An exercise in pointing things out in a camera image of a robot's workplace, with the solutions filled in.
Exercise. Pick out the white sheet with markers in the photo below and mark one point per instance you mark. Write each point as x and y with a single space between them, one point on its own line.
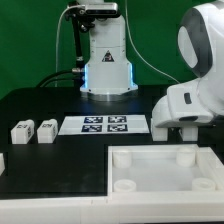
104 124

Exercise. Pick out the black camera on stand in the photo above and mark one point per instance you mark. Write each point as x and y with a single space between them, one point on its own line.
84 15

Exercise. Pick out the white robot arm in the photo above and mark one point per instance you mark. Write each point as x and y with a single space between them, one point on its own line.
200 42

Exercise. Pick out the white square table top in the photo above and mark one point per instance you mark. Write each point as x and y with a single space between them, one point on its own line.
164 168

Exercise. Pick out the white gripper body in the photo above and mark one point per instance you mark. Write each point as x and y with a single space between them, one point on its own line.
181 107

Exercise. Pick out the white obstacle fence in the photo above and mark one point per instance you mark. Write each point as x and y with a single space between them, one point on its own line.
2 165

